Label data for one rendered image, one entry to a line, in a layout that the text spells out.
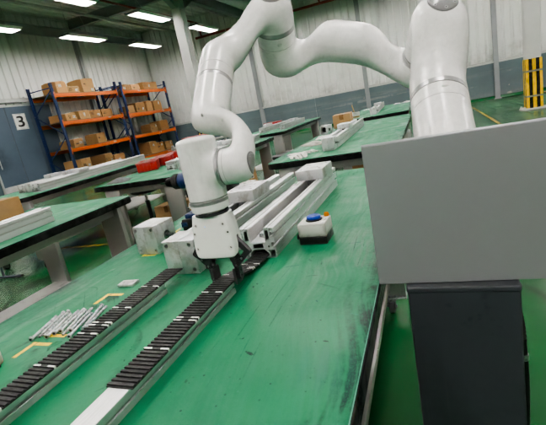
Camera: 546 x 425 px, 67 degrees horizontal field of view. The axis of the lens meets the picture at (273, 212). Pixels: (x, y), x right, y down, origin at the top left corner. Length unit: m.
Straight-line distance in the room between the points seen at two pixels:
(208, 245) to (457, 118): 0.57
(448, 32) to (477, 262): 0.49
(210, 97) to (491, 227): 0.64
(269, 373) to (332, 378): 0.10
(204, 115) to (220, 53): 0.20
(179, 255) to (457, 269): 0.68
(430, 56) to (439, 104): 0.14
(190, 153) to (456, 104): 0.54
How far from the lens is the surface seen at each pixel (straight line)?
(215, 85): 1.01
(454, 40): 1.03
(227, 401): 0.64
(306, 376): 0.65
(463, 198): 0.82
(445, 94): 0.93
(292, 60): 1.15
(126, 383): 0.70
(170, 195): 3.62
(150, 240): 1.39
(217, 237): 0.89
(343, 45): 1.09
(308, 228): 1.14
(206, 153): 0.85
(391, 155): 0.79
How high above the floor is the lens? 1.17
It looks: 14 degrees down
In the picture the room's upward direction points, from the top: 11 degrees counter-clockwise
